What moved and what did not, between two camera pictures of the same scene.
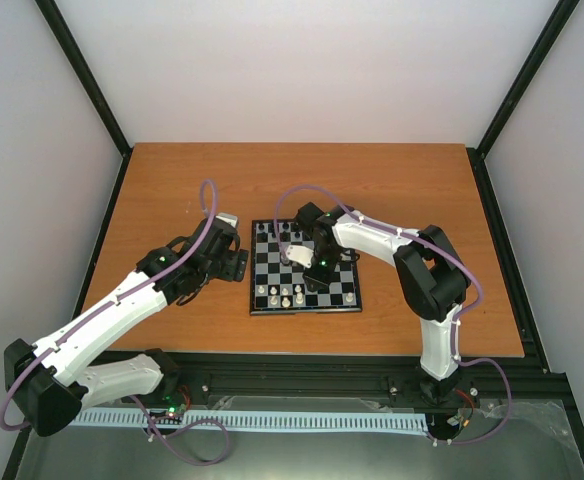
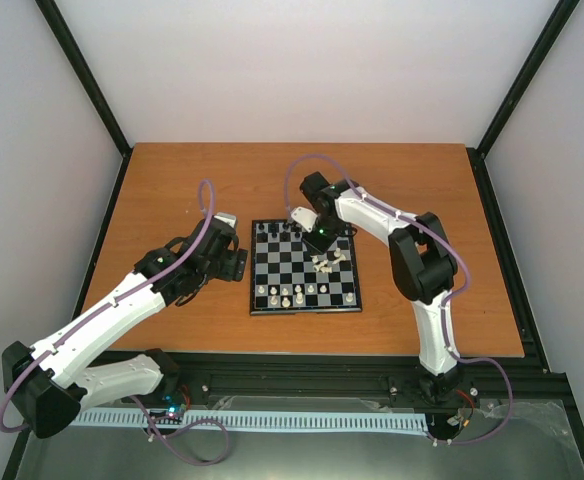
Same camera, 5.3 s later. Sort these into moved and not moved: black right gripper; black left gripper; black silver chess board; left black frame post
Moved: black right gripper
Not moved: black left gripper; left black frame post; black silver chess board
